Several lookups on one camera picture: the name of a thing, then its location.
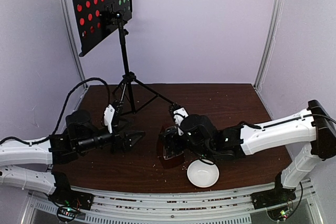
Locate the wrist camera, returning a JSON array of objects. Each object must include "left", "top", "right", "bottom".
[
  {"left": 103, "top": 100, "right": 124, "bottom": 134},
  {"left": 169, "top": 103, "right": 188, "bottom": 136}
]

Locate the left aluminium frame post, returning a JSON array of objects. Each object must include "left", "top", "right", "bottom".
[{"left": 60, "top": 0, "right": 85, "bottom": 81}]

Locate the aluminium front rail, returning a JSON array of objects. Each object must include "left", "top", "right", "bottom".
[{"left": 26, "top": 179, "right": 323, "bottom": 224}]

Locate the clear plastic metronome cover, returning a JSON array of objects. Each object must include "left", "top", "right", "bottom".
[{"left": 159, "top": 126, "right": 184, "bottom": 160}]

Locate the red wooden metronome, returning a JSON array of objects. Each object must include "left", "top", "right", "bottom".
[{"left": 156, "top": 125, "right": 185, "bottom": 169}]

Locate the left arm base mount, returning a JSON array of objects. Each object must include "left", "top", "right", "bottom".
[{"left": 49, "top": 172, "right": 94, "bottom": 212}]

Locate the white ceramic bowl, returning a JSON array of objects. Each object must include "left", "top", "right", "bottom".
[{"left": 186, "top": 159, "right": 220, "bottom": 188}]

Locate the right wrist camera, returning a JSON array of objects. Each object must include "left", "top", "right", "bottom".
[{"left": 169, "top": 103, "right": 188, "bottom": 136}]

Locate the aluminium frame post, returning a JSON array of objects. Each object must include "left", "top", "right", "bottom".
[
  {"left": 254, "top": 0, "right": 284, "bottom": 92},
  {"left": 60, "top": 0, "right": 85, "bottom": 81}
]

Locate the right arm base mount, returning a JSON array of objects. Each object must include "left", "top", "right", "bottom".
[{"left": 251, "top": 189, "right": 296, "bottom": 222}]

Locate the black perforated music stand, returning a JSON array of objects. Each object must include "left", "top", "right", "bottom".
[{"left": 72, "top": 0, "right": 174, "bottom": 114}]

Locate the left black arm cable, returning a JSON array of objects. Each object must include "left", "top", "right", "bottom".
[{"left": 1, "top": 77, "right": 110, "bottom": 146}]

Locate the right aluminium frame post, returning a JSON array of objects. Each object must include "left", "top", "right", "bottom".
[{"left": 254, "top": 0, "right": 284, "bottom": 92}]

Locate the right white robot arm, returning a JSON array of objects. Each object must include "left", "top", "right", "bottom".
[{"left": 176, "top": 100, "right": 335, "bottom": 204}]

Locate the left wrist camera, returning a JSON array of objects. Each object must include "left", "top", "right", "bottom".
[{"left": 103, "top": 100, "right": 124, "bottom": 134}]

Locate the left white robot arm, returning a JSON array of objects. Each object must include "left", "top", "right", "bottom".
[{"left": 1, "top": 106, "right": 145, "bottom": 205}]

